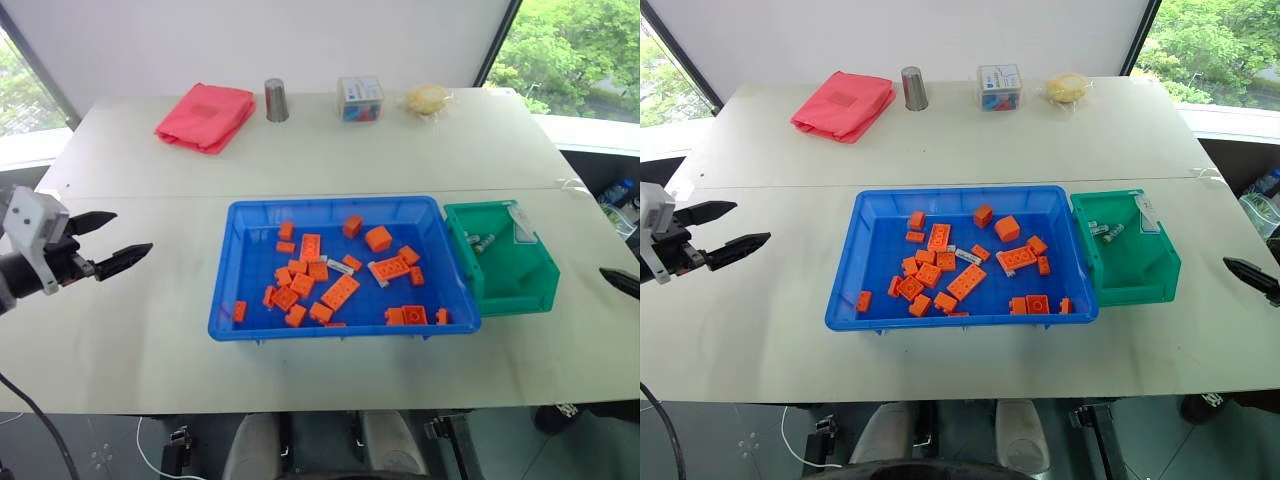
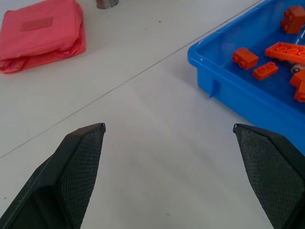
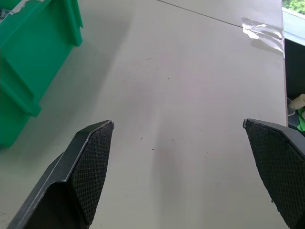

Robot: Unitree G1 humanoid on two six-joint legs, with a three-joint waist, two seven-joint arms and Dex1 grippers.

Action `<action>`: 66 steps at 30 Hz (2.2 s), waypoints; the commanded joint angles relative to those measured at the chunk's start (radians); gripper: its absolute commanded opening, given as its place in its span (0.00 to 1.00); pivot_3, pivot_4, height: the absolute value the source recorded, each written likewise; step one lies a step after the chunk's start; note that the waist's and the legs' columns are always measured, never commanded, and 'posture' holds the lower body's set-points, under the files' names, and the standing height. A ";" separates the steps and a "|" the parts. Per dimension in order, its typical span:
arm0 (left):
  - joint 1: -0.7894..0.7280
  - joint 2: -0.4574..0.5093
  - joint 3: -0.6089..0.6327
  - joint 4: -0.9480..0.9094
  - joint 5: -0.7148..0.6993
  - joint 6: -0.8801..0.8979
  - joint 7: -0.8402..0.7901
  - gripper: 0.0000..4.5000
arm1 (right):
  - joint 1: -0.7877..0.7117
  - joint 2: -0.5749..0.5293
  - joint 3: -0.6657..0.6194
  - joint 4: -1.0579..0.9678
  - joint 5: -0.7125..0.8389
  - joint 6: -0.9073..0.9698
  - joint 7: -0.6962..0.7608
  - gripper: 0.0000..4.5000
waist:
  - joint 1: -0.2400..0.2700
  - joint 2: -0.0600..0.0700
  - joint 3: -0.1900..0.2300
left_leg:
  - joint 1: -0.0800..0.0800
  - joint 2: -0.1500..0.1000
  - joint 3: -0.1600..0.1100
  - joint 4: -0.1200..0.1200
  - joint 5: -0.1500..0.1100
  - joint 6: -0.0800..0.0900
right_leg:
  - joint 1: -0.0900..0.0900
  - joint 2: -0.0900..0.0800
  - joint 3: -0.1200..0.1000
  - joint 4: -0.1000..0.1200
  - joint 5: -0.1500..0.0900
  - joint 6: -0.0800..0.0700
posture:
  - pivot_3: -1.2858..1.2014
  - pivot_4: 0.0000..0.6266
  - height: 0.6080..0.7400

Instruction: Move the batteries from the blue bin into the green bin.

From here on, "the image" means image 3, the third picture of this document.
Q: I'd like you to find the green object beside table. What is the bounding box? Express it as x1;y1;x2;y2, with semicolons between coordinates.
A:
297;107;305;132

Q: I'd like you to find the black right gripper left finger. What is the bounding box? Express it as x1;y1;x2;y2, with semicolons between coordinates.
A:
6;120;115;229

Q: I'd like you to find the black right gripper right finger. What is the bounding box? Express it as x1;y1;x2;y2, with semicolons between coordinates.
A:
242;118;305;229

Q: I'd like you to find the white plastic piece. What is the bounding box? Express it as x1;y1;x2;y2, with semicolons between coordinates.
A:
289;94;305;111

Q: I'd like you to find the clear adhesive tape strip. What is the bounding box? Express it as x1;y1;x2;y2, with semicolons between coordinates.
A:
241;16;285;58

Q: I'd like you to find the green plastic bin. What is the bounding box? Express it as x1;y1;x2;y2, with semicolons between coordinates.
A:
0;0;84;147

